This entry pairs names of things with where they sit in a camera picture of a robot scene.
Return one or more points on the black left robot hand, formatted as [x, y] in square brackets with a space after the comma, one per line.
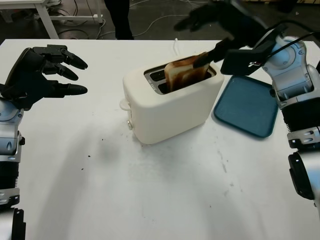
[25, 80]

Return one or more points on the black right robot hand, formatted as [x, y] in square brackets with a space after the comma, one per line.
[237, 22]

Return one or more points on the slice of toast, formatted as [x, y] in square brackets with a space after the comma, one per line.
[182, 72]

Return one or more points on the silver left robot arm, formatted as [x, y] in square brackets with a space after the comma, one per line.
[7, 142]

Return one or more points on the cream toaster lever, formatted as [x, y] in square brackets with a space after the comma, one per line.
[124, 104]

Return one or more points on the cream two-slot toaster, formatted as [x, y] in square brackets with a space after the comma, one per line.
[170, 112]

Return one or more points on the blue plastic tray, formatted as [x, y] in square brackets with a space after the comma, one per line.
[245, 112]

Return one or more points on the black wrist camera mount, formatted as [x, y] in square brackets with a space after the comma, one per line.
[237, 62]

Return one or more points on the white desk frame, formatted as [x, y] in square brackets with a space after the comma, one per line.
[47, 20]

